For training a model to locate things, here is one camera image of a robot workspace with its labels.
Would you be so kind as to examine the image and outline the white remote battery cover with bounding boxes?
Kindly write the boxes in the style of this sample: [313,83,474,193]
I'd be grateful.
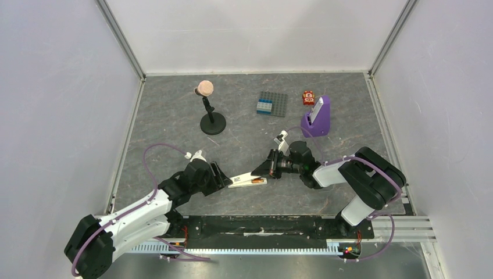
[230,173,256,187]

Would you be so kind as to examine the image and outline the white remote control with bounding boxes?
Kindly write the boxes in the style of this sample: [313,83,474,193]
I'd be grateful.
[228,177,267,188]

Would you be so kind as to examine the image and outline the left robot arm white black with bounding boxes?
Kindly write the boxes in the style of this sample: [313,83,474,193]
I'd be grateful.
[64,159,233,278]

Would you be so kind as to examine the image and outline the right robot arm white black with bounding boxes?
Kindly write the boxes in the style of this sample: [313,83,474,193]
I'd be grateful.
[251,141,407,237]

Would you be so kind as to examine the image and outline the black stand with pink ball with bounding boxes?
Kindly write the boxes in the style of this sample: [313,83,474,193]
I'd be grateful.
[194,80,227,135]

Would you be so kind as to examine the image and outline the blue white lego bricks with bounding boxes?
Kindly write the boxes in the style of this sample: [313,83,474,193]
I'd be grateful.
[256,99,273,115]

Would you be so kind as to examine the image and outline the purple holder stand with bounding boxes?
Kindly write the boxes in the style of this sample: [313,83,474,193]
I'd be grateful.
[301,95,331,138]

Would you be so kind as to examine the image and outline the grey lego baseplate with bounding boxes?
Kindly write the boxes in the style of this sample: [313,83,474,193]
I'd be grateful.
[258,91,288,117]

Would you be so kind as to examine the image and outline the white device in holder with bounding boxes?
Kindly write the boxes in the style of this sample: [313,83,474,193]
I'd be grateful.
[309,96,324,123]

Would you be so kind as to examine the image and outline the red toy figure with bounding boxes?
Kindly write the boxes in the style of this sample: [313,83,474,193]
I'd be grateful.
[302,91,316,105]

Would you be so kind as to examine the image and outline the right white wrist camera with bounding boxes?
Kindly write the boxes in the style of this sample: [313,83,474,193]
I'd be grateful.
[273,130,289,154]

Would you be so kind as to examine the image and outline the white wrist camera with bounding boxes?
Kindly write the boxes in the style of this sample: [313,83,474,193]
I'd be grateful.
[273,130,289,154]
[184,150,207,162]

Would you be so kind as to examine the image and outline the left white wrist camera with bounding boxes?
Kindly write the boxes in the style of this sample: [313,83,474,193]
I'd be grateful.
[184,150,207,162]

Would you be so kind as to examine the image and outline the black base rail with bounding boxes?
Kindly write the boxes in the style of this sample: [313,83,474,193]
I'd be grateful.
[164,215,374,249]

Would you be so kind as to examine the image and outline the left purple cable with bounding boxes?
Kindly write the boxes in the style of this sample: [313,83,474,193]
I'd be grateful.
[71,143,194,278]

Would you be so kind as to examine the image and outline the purple cable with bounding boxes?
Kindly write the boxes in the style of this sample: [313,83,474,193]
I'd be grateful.
[71,143,194,278]
[285,126,403,263]

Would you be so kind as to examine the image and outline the white cable duct strip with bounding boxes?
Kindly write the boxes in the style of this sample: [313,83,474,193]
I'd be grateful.
[128,241,343,256]

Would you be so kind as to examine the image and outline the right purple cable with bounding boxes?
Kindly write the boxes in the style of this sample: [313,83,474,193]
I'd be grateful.
[285,126,403,263]

